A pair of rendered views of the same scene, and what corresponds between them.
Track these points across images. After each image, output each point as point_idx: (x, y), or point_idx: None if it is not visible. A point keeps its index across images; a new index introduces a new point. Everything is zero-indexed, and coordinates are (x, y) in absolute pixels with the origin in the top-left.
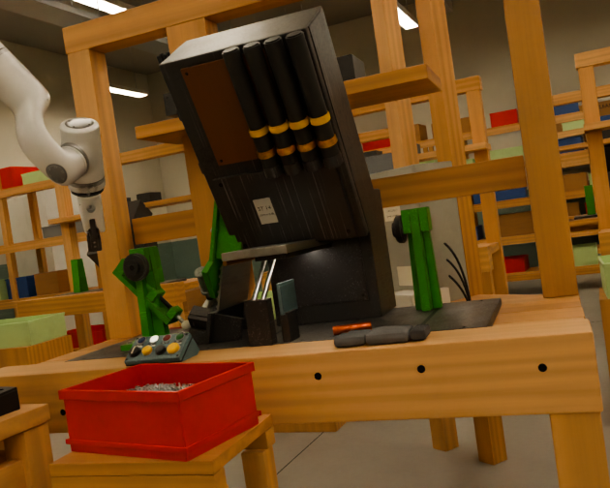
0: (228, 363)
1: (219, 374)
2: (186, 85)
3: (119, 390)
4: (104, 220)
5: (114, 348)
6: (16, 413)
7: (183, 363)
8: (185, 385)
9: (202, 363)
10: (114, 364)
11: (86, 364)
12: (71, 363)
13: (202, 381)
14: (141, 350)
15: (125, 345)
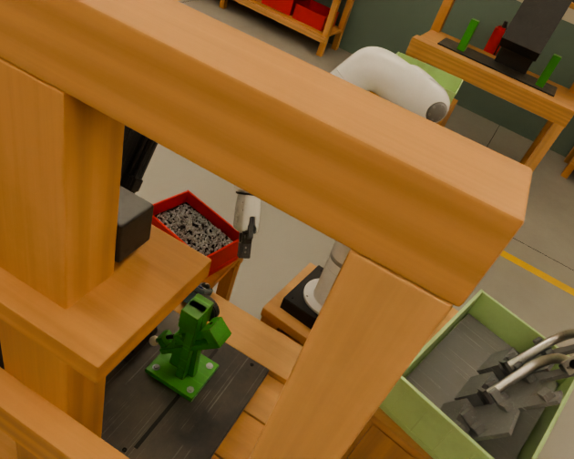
0: (154, 216)
1: (165, 200)
2: None
3: (213, 211)
4: (234, 216)
5: (226, 397)
6: (278, 296)
7: (177, 236)
8: (178, 231)
9: (167, 227)
10: (220, 308)
11: (244, 331)
12: (260, 351)
13: (175, 195)
14: (200, 284)
15: (214, 362)
